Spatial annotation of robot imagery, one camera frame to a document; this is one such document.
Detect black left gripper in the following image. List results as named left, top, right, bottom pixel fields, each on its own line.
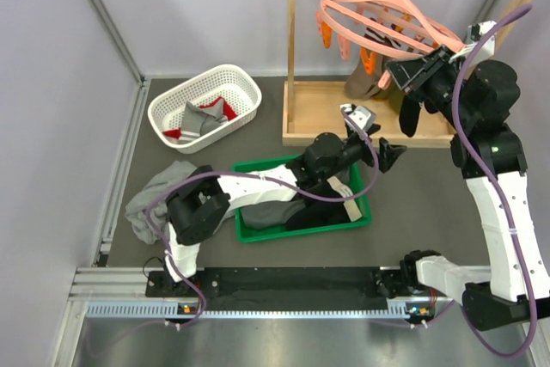
left=319, top=123, right=405, bottom=180

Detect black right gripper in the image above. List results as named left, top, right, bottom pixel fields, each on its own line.
left=385, top=45, right=474, bottom=130

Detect black striped sock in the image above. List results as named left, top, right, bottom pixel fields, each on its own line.
left=383, top=37, right=410, bottom=52
left=399, top=92, right=423, bottom=138

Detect pink round clip hanger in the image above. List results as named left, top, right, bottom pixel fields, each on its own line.
left=316, top=0, right=465, bottom=89

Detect red sock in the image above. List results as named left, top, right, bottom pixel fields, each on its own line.
left=212, top=96, right=237, bottom=121
left=162, top=129, right=182, bottom=140

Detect grey striped sock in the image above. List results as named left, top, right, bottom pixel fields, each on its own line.
left=200, top=101, right=229, bottom=135
left=178, top=102, right=212, bottom=144

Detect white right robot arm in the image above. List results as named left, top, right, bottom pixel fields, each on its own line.
left=385, top=46, right=549, bottom=331

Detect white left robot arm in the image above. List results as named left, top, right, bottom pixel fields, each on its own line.
left=164, top=131, right=406, bottom=296

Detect olive green socks pair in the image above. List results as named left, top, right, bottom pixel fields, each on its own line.
left=371, top=83, right=403, bottom=101

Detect wooden hanger rack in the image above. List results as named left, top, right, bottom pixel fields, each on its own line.
left=281, top=0, right=550, bottom=149

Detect black socks with label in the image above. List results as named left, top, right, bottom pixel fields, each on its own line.
left=284, top=175, right=363, bottom=231

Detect beige sock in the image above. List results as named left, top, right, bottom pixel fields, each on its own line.
left=344, top=47, right=389, bottom=100

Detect pink clothes clip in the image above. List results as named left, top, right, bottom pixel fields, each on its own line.
left=338, top=35, right=351, bottom=61

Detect orange clothes clip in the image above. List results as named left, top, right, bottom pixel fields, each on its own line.
left=319, top=21, right=333, bottom=49

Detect grey clothes in tray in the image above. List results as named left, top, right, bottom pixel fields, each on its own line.
left=241, top=195, right=302, bottom=231

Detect white perforated plastic basket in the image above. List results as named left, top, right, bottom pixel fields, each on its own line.
left=148, top=64, right=262, bottom=155

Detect green plastic tray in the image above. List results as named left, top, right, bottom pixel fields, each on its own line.
left=232, top=153, right=373, bottom=244

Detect grey crumpled cloth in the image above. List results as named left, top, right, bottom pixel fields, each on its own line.
left=125, top=161, right=197, bottom=245

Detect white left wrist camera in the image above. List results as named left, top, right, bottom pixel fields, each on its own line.
left=339, top=103, right=378, bottom=136

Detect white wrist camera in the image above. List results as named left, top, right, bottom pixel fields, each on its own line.
left=339, top=103, right=378, bottom=136
left=450, top=20, right=499, bottom=63

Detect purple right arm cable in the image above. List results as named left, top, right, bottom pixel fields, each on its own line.
left=450, top=3, right=539, bottom=358

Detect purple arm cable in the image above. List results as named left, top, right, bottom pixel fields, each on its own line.
left=450, top=3, right=539, bottom=358
left=145, top=107, right=380, bottom=333

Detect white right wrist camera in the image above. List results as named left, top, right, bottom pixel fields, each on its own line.
left=450, top=20, right=499, bottom=63

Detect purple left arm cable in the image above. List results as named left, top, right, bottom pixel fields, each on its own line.
left=145, top=107, right=380, bottom=333

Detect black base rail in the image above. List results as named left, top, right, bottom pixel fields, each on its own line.
left=145, top=265, right=405, bottom=311

